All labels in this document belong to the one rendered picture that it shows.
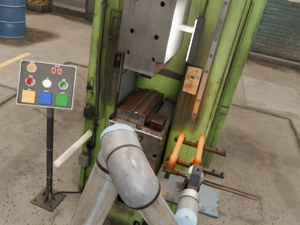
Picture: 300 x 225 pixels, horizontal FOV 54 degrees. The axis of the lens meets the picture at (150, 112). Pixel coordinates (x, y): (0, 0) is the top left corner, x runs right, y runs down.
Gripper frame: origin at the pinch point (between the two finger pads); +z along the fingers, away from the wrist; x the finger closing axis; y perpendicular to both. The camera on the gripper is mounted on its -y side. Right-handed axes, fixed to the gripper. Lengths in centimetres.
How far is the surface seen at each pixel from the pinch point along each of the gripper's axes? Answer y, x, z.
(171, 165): 3.4, -12.2, -1.2
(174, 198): 31.6, -5.6, 7.3
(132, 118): 9, -46, 41
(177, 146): 4.4, -12.1, 18.8
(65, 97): 2, -88, 30
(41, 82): -4, -105, 29
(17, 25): 80, -373, 369
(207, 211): 31.4, 13.8, 5.3
